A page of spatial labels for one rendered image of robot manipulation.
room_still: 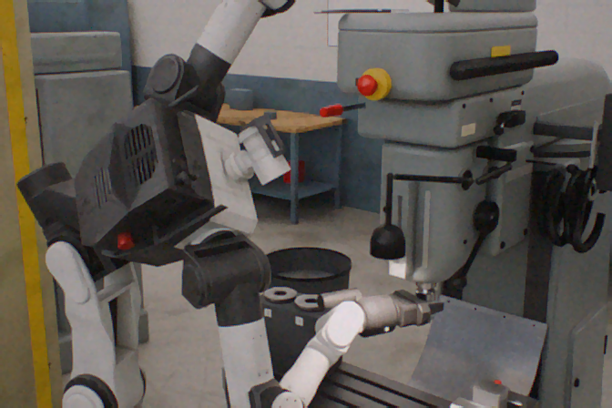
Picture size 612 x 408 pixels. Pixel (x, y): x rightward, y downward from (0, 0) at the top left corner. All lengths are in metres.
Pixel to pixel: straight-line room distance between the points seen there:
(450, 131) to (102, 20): 7.47
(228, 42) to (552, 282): 1.03
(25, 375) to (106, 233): 1.77
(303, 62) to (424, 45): 5.90
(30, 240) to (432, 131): 1.90
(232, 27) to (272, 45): 5.92
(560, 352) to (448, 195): 0.70
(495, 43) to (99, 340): 1.07
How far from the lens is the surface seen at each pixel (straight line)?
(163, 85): 1.56
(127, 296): 1.77
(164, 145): 1.37
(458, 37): 1.40
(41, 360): 3.17
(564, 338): 2.08
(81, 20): 8.71
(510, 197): 1.74
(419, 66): 1.37
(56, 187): 1.68
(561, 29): 5.97
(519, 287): 2.04
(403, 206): 1.54
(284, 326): 1.97
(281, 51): 7.42
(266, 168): 1.44
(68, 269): 1.67
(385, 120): 1.53
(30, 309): 3.07
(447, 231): 1.57
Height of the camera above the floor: 1.91
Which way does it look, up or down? 15 degrees down
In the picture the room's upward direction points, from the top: straight up
